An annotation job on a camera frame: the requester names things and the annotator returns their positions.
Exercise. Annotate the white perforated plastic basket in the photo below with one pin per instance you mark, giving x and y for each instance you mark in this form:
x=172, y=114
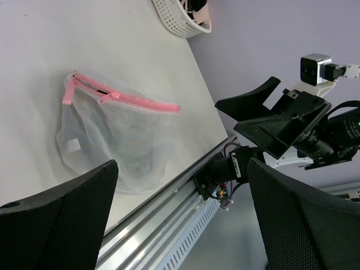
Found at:
x=175, y=18

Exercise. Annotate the aluminium mounting rail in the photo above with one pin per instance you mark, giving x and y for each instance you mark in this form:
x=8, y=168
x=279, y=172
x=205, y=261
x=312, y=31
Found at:
x=127, y=245

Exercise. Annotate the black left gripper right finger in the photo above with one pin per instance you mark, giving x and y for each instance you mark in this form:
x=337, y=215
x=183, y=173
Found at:
x=303, y=227

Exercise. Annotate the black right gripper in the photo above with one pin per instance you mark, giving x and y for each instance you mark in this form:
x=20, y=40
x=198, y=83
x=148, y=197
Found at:
x=275, y=133

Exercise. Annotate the white mesh laundry bag pink zipper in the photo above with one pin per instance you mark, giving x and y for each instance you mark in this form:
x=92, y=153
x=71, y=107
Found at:
x=103, y=119

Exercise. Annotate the white slotted cable duct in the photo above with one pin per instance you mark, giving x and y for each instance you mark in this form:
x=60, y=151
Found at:
x=171, y=252

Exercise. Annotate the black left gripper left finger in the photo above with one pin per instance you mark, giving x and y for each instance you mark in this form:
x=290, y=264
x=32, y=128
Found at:
x=59, y=228

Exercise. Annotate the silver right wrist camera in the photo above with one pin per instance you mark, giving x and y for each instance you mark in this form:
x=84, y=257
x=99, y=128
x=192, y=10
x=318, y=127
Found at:
x=312, y=68

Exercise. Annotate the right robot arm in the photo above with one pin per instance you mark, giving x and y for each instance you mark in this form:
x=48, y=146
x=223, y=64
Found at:
x=334, y=140

